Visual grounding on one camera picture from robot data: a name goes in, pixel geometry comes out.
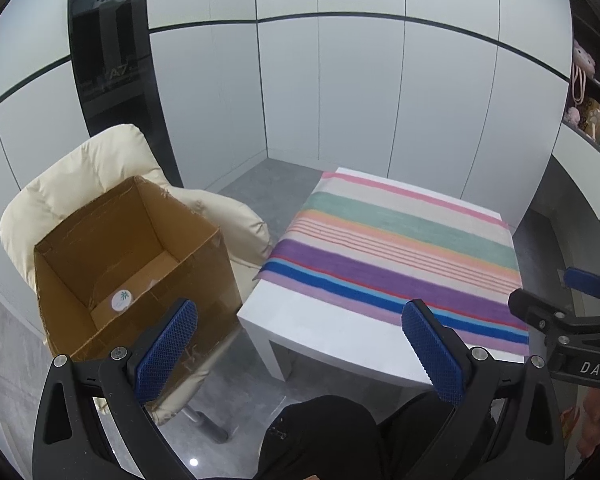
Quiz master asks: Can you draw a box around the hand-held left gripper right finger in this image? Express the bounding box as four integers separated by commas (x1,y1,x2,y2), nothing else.
401,299,566,480

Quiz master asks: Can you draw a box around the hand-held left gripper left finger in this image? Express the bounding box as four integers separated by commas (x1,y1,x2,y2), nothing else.
32,299,199,480

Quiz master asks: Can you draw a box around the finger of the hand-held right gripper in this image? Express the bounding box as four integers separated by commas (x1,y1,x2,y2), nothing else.
564,266,600,301
508,287,600,356

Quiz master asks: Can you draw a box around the brown cardboard box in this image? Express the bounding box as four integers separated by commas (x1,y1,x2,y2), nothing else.
33,176,244,361

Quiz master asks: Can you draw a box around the person's right hand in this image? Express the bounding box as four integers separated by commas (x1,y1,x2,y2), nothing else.
579,389,600,457

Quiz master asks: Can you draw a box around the striped colourful cloth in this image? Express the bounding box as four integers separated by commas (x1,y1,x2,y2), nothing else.
256,167,530,361

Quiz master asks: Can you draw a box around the white table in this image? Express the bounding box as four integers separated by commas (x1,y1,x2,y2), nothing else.
236,166,530,388

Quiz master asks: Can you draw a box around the beige handbag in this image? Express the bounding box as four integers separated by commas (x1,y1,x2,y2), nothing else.
571,62,600,140

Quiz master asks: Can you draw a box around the cream padded chair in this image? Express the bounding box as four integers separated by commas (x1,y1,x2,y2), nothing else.
0,124,274,443

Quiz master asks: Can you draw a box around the black glass cabinet panel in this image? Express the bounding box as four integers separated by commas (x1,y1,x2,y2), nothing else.
67,0,183,188

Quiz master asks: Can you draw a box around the wall shelf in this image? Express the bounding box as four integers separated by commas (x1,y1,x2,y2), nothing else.
562,10,600,167

